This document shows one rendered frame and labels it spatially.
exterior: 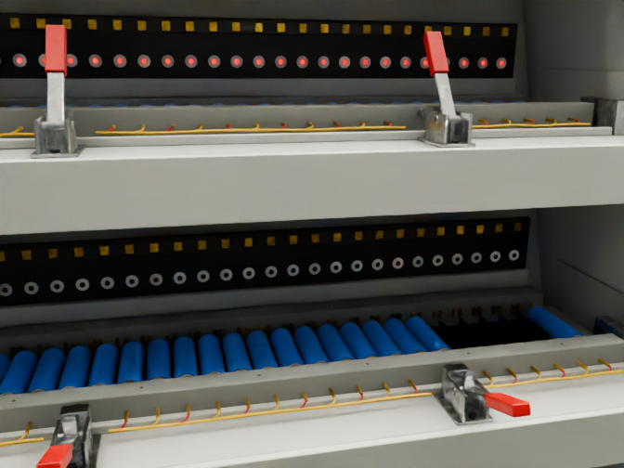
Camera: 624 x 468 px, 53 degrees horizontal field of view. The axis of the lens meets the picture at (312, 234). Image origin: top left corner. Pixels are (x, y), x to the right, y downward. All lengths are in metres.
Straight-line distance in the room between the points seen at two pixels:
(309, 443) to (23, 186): 0.24
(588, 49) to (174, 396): 0.47
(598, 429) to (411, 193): 0.22
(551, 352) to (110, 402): 0.33
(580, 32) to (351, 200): 0.32
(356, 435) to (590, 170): 0.26
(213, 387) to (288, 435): 0.06
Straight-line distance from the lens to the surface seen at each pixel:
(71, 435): 0.42
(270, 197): 0.41
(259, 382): 0.46
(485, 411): 0.47
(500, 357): 0.51
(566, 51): 0.67
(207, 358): 0.50
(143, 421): 0.46
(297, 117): 0.48
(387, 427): 0.45
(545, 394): 0.52
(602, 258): 0.62
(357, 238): 0.58
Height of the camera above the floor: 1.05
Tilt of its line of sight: 1 degrees up
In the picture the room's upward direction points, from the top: 3 degrees counter-clockwise
